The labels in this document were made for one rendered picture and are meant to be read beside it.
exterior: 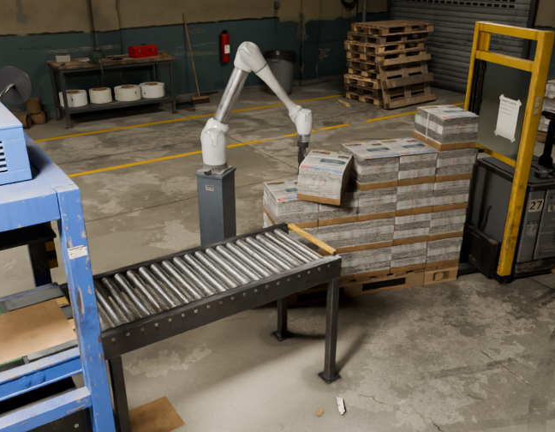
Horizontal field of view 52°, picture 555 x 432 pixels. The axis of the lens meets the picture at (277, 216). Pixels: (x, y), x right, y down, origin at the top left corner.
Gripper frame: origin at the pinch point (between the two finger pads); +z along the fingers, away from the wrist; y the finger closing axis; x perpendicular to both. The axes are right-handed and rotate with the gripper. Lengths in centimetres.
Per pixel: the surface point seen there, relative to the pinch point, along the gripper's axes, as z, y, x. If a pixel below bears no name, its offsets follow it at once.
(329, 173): -9.4, -34.1, -7.5
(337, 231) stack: 37.8, -20.0, -24.9
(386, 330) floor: 91, -66, -49
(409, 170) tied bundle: -5, -18, -73
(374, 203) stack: 19, -18, -50
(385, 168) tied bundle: -7, -18, -55
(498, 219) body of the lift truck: 41, -4, -167
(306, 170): -9.1, -26.2, 5.2
